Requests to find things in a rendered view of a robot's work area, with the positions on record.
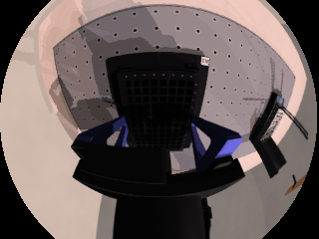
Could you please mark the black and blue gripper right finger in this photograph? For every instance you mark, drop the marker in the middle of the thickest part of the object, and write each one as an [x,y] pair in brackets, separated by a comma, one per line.
[223,142]

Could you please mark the white well plate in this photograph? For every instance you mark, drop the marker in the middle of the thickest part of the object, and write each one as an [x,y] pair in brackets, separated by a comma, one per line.
[271,124]

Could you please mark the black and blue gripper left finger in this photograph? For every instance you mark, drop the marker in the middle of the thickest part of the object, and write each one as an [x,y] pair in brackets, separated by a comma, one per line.
[101,133]

